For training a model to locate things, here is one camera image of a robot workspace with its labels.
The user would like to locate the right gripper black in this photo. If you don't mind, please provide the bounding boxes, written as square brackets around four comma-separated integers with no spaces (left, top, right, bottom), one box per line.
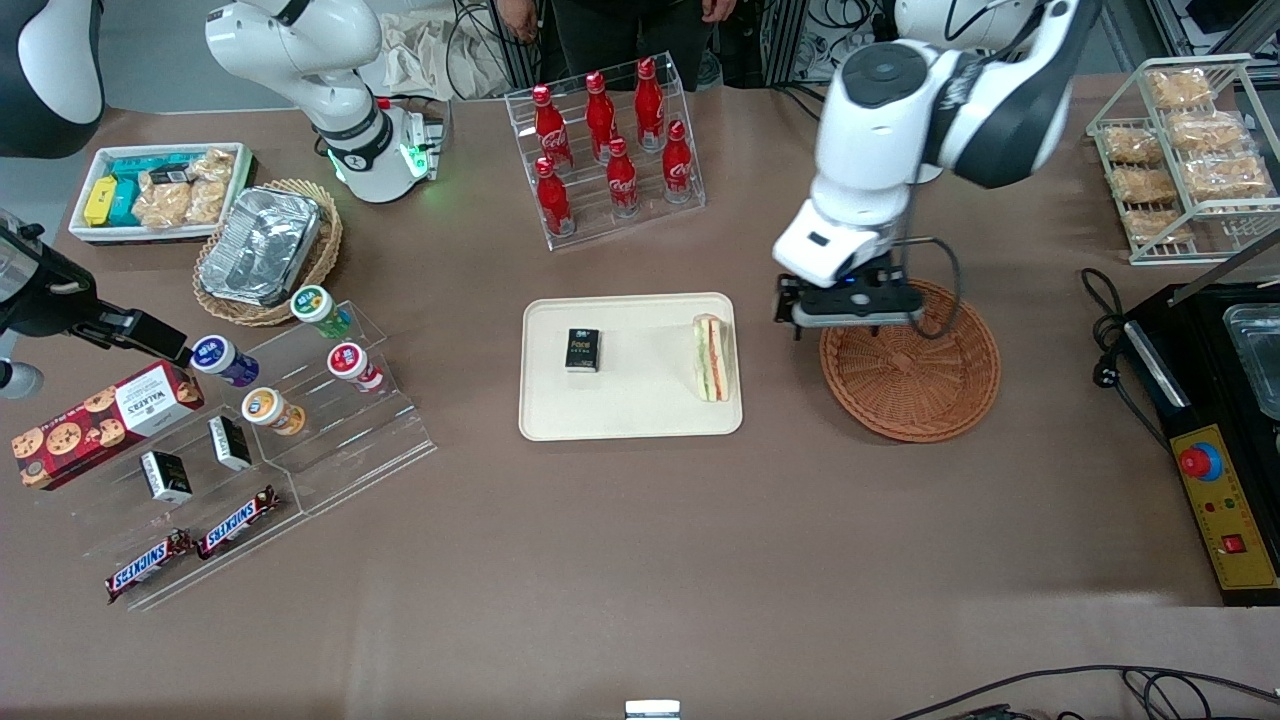
[0,222,193,368]

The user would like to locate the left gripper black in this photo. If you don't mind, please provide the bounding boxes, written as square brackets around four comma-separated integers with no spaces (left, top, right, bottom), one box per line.
[775,262,926,343]

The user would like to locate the triangle sandwich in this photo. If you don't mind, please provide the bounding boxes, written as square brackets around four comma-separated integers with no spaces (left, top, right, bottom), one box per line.
[692,313,734,403]

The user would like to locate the round brown wicker basket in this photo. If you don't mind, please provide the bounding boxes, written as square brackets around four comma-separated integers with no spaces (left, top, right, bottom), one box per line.
[820,278,1002,444]

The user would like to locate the oval wicker basket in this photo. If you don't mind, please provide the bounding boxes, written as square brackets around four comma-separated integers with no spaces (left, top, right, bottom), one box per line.
[193,180,344,328]

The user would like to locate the cream plastic tray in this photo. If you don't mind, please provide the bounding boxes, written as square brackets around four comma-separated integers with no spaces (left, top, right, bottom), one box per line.
[518,292,744,442]

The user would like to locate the purple lid gum cup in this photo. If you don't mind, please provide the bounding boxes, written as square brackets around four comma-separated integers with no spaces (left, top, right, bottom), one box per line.
[190,335,259,388]

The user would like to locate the red Walkers shortbread box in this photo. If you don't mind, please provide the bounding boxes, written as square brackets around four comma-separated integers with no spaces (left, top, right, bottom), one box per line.
[12,360,205,491]

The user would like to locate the white plastic bin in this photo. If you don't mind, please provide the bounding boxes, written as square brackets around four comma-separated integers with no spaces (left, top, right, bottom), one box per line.
[68,143,253,247]

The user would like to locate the clear cookie bag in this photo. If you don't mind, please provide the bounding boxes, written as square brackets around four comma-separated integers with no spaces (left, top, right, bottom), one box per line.
[135,180,193,229]
[185,150,237,224]

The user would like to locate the teal snack box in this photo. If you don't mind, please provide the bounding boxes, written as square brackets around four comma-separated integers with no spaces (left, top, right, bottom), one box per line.
[108,155,201,227]

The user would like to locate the small black carton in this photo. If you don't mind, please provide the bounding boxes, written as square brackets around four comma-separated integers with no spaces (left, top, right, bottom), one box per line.
[140,450,193,504]
[207,415,253,472]

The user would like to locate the aluminium foil container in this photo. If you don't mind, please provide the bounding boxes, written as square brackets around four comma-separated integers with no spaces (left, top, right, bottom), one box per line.
[198,187,321,306]

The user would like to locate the orange lid gum cup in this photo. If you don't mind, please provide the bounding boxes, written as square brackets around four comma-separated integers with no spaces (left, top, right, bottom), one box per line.
[241,387,306,436]

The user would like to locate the green lid gum cup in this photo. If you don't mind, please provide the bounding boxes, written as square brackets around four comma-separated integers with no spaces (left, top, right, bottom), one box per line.
[290,285,353,339]

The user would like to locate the clear acrylic bottle rack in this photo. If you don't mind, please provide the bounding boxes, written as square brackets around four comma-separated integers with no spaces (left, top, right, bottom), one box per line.
[505,52,707,251]

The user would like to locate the Snickers chocolate bar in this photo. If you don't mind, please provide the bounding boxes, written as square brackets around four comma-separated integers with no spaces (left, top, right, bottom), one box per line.
[196,486,281,561]
[105,530,194,604]

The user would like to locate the red lid gum cup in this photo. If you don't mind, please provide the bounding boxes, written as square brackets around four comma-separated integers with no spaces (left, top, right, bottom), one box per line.
[327,342,384,393]

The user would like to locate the red cola bottle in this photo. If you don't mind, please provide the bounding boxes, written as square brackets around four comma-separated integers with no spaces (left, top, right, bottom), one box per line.
[585,70,619,161]
[606,136,639,218]
[634,57,665,151]
[662,120,695,204]
[535,157,575,238]
[531,84,574,169]

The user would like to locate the clear acrylic stepped shelf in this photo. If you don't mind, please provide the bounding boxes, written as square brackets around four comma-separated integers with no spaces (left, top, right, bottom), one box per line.
[235,300,438,516]
[75,400,306,613]

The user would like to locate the bagged bread snack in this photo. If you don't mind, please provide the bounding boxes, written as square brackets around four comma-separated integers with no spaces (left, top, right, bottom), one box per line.
[1165,110,1246,151]
[1145,67,1213,109]
[1102,125,1166,166]
[1110,165,1179,206]
[1183,155,1273,201]
[1122,208,1196,246]

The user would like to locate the black yellow control machine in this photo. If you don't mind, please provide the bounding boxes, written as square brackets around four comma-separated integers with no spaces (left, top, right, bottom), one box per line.
[1120,230,1280,608]

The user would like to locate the person in dark trousers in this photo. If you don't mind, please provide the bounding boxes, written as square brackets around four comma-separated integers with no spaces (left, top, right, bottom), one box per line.
[495,0,741,91]

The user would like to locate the red emergency stop button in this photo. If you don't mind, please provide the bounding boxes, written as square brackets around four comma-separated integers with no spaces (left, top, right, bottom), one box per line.
[1178,442,1223,483]

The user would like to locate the white cloth bag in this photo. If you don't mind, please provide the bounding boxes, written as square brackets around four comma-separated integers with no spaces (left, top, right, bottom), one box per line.
[360,10,521,101]

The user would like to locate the metal pan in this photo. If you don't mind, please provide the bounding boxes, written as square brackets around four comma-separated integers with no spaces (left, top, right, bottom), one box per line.
[1222,305,1280,421]

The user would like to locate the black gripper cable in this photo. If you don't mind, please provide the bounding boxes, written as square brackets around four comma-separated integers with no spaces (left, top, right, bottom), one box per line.
[890,235,963,341]

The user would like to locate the black power cable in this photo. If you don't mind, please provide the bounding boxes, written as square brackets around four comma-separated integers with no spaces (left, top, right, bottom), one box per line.
[1080,268,1136,391]

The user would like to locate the white wire rack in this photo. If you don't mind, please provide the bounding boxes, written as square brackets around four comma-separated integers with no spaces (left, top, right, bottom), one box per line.
[1086,55,1280,266]

